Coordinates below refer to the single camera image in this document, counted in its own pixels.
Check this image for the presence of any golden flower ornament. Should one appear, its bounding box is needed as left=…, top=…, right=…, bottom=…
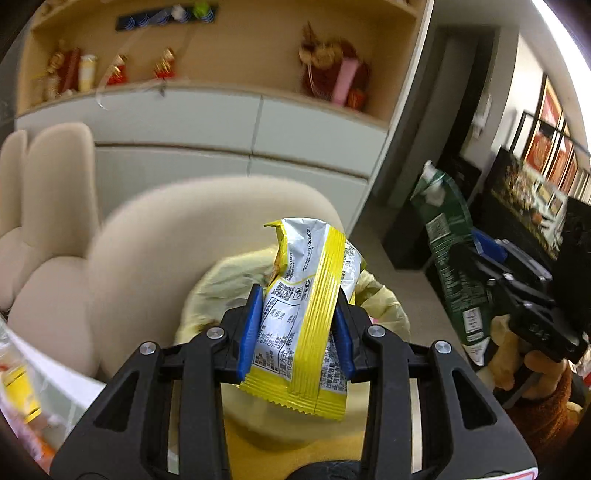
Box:
left=45, top=39, right=66, bottom=75

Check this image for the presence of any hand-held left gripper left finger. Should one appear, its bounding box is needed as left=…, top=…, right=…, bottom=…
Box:
left=50, top=284, right=264, bottom=480

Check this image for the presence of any person's right forearm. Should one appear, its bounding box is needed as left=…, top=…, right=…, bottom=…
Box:
left=508, top=364, right=585, bottom=463

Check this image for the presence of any white cabinet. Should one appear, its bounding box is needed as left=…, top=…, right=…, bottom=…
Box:
left=16, top=85, right=389, bottom=232

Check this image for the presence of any beige chair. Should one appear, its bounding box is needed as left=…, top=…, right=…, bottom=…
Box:
left=0, top=129, right=29, bottom=311
left=8, top=122, right=101, bottom=371
left=87, top=175, right=346, bottom=380

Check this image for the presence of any red gift box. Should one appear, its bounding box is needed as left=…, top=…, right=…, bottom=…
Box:
left=62, top=48, right=82, bottom=94

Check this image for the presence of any green white milk pouch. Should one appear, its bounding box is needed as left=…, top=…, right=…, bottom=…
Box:
left=410, top=160, right=498, bottom=366

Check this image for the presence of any wooden shelf unit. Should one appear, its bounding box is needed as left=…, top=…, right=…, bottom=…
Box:
left=16, top=0, right=435, bottom=131

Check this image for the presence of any red framed painting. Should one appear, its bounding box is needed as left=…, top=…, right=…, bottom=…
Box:
left=534, top=75, right=566, bottom=136

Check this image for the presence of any glass jar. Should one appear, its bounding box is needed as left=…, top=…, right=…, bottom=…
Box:
left=32, top=74, right=62, bottom=101

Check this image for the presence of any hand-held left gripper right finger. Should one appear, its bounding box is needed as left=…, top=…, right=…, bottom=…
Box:
left=333, top=286, right=539, bottom=480

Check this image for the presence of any white yellow tumbler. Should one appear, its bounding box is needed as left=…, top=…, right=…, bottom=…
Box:
left=78, top=54, right=99, bottom=92

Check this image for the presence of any person's right hand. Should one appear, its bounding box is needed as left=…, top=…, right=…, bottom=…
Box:
left=489, top=316, right=575, bottom=400

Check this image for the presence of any red gold figurine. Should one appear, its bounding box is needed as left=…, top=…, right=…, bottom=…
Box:
left=106, top=54, right=129, bottom=87
left=153, top=47, right=178, bottom=80

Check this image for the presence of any white wall intercom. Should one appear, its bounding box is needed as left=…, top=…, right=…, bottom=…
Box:
left=473, top=94, right=491, bottom=138

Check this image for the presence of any red plush decoration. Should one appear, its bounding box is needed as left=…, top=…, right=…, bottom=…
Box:
left=297, top=22, right=371, bottom=112

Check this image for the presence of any pink bottle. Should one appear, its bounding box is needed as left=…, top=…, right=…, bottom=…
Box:
left=332, top=59, right=362, bottom=105

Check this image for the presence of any yellow silver snack wrapper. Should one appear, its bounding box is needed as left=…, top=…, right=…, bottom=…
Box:
left=237, top=217, right=368, bottom=422

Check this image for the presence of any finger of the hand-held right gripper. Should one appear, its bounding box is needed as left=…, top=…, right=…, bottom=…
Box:
left=473, top=229, right=552, bottom=284
left=450, top=244, right=522, bottom=319

